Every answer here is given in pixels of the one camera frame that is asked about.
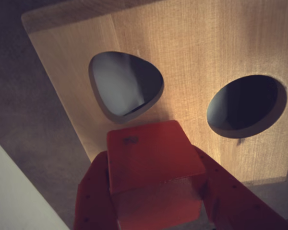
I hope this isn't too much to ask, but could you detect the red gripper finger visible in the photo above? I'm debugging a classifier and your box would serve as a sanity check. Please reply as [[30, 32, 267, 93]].
[[193, 146, 288, 230], [73, 150, 120, 230]]

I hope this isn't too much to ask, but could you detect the red wooden cube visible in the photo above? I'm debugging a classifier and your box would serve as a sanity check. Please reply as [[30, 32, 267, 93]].
[[106, 119, 207, 225]]

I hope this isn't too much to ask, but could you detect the wooden shape sorter box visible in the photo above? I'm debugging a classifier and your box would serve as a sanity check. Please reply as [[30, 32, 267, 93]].
[[21, 0, 288, 186]]

